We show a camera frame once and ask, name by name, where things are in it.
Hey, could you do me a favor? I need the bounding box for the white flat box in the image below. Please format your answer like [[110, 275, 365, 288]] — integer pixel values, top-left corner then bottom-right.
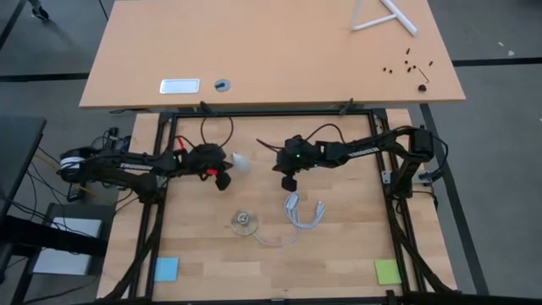
[[32, 216, 103, 277]]

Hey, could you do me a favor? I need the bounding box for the white power cord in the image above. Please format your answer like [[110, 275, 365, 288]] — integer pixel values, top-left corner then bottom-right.
[[252, 191, 327, 248]]

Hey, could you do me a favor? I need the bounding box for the black chair caster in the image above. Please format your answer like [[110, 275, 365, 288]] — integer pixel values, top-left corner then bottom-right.
[[27, 0, 50, 22]]

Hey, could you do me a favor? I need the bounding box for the grey metal bracket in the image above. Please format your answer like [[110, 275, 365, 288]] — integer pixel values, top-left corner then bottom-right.
[[417, 169, 444, 186]]

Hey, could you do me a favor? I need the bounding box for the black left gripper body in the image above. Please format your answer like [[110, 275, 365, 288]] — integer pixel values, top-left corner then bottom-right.
[[185, 142, 229, 180]]

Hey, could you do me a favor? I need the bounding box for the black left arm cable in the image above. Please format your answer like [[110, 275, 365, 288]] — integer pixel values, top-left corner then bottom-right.
[[199, 114, 235, 150]]

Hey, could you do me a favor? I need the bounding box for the yellow floor cable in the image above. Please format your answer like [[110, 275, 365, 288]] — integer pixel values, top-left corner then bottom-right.
[[34, 152, 113, 205]]

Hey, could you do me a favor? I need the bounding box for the white tube frame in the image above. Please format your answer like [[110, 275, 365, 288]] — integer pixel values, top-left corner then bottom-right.
[[350, 0, 420, 37]]

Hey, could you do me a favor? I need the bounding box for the white lightbulb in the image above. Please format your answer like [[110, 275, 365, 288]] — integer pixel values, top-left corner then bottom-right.
[[231, 152, 254, 175]]

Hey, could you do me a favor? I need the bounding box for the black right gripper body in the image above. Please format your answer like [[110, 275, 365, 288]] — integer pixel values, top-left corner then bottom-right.
[[273, 135, 321, 174]]

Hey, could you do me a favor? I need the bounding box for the beige wooden desk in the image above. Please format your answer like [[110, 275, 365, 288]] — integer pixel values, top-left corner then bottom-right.
[[79, 0, 467, 109]]

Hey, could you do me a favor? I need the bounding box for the black side table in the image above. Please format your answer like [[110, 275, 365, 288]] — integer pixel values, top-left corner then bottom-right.
[[0, 116, 47, 215]]

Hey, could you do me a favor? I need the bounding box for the green sticky note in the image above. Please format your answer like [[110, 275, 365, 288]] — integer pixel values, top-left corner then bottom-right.
[[373, 258, 403, 286]]

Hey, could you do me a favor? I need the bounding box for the black floor cable bundle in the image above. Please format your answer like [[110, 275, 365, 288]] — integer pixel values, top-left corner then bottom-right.
[[25, 126, 133, 200]]

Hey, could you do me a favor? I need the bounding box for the brass lamp base with socket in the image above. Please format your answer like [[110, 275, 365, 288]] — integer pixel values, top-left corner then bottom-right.
[[230, 208, 259, 237]]

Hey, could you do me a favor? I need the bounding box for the black power adapter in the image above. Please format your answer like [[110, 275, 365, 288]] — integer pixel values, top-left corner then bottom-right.
[[66, 181, 86, 202]]

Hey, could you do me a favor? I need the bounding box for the dark right arm cable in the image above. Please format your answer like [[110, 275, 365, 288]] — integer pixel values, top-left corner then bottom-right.
[[256, 122, 347, 153]]

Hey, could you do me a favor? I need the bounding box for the blue sticky note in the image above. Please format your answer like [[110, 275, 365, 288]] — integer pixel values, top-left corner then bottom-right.
[[153, 257, 180, 283]]

